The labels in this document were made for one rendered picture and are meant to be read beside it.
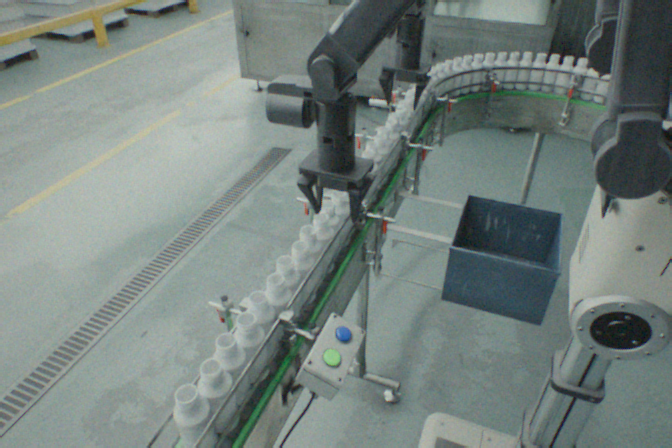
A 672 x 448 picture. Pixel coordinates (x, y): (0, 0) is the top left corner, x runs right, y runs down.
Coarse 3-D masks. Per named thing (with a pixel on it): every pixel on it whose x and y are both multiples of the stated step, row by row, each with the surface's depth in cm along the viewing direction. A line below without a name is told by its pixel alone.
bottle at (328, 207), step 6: (324, 204) 124; (330, 204) 124; (324, 210) 121; (330, 210) 121; (330, 216) 123; (336, 216) 124; (330, 222) 123; (336, 222) 123; (336, 228) 124; (336, 240) 127; (336, 246) 128; (336, 252) 129
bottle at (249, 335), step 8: (248, 312) 92; (240, 320) 92; (248, 320) 94; (256, 320) 92; (240, 328) 90; (248, 328) 90; (256, 328) 92; (240, 336) 92; (248, 336) 91; (256, 336) 92; (264, 336) 94; (240, 344) 92; (248, 344) 92; (256, 344) 92; (248, 352) 92; (264, 352) 95; (248, 360) 94; (256, 360) 94; (264, 360) 96; (256, 368) 96; (256, 376) 97; (264, 376) 98
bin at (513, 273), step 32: (480, 224) 170; (512, 224) 165; (544, 224) 161; (480, 256) 140; (512, 256) 172; (544, 256) 168; (448, 288) 152; (480, 288) 147; (512, 288) 143; (544, 288) 138
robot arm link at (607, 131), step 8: (608, 120) 58; (600, 128) 58; (608, 128) 56; (616, 128) 55; (664, 128) 56; (600, 136) 57; (608, 136) 55; (664, 136) 54; (592, 144) 59; (600, 144) 55
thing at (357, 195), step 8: (320, 176) 72; (368, 176) 76; (320, 184) 73; (328, 184) 72; (336, 184) 71; (344, 184) 71; (352, 184) 72; (368, 184) 73; (352, 192) 71; (360, 192) 71; (352, 200) 72; (360, 200) 72; (352, 208) 74; (352, 216) 76
